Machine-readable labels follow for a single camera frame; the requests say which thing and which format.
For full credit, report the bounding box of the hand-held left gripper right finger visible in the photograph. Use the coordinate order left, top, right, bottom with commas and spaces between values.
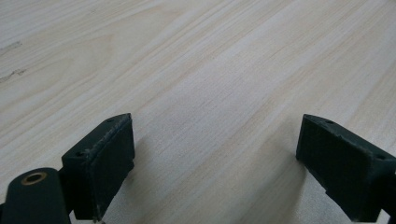
295, 113, 396, 223

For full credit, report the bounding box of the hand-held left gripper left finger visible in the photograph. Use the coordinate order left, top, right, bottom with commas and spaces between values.
61, 112, 136, 222

